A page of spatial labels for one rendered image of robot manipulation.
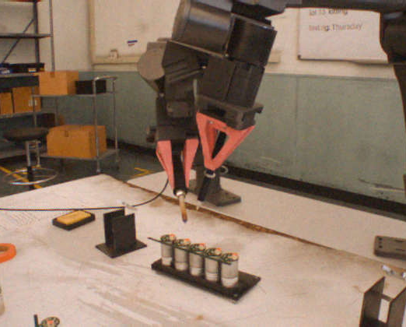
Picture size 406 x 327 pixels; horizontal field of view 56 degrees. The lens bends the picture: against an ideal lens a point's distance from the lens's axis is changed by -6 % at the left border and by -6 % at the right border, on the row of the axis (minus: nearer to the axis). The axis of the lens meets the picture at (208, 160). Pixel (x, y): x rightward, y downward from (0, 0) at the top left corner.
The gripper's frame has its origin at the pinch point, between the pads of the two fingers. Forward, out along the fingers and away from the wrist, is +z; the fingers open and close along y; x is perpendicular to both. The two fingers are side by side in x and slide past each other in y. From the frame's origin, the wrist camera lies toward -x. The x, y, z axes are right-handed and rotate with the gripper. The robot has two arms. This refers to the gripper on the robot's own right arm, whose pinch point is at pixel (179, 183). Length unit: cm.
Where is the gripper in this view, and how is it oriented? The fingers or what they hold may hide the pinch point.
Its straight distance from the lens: 68.1
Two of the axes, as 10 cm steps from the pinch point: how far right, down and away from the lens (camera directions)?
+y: 9.8, -0.4, 1.7
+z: 0.9, 9.6, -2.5
